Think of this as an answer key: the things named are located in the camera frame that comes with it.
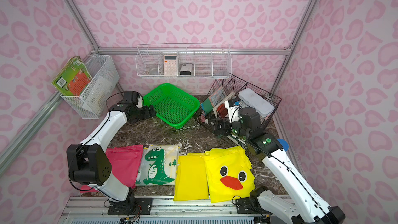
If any white paper sheet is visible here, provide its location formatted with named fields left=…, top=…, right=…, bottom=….
left=82, top=76, right=113, bottom=116

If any pink white calculator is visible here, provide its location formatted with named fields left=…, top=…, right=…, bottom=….
left=163, top=55, right=178, bottom=76

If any black wire organizer rack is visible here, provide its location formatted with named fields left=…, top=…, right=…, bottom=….
left=195, top=75, right=282, bottom=130

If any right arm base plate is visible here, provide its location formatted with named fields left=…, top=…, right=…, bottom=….
left=232, top=196, right=264, bottom=214

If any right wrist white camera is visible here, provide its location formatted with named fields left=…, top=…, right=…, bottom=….
left=224, top=97, right=240, bottom=123

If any blue lid clear jar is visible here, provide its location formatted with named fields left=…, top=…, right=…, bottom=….
left=277, top=139, right=289, bottom=152

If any white plastic lidded box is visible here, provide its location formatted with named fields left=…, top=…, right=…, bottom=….
left=238, top=88, right=275, bottom=118

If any green plastic basket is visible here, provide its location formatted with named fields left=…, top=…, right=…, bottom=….
left=144, top=83, right=201, bottom=129

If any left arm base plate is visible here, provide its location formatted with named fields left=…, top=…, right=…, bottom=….
left=107, top=198, right=153, bottom=216

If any white wire shelf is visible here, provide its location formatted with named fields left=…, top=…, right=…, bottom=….
left=135, top=44, right=232, bottom=78

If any plain yellow raincoat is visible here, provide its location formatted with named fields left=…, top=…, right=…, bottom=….
left=174, top=153, right=208, bottom=201

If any white dinosaur raincoat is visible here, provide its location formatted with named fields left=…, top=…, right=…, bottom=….
left=135, top=145, right=179, bottom=186

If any red white booklet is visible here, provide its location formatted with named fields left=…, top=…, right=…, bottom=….
left=213, top=92, right=236, bottom=118

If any colourful picture book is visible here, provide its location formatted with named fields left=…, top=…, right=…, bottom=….
left=201, top=86, right=227, bottom=115

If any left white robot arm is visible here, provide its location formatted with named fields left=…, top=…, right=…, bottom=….
left=66, top=91, right=156, bottom=204

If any white wire wall basket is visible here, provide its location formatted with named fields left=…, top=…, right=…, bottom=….
left=61, top=55, right=120, bottom=119

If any magenta raincoat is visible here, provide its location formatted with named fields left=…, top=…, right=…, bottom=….
left=73, top=144, right=144, bottom=188

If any yellow duck raincoat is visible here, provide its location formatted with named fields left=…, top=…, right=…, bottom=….
left=204, top=146, right=255, bottom=203

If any white round dish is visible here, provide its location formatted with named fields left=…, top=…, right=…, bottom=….
left=148, top=67, right=159, bottom=76

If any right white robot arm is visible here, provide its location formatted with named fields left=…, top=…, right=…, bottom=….
left=205, top=107, right=346, bottom=224

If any small grey white device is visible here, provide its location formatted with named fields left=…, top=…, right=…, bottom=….
left=179, top=64, right=194, bottom=76

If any green red book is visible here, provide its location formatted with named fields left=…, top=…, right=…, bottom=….
left=52, top=56, right=92, bottom=96

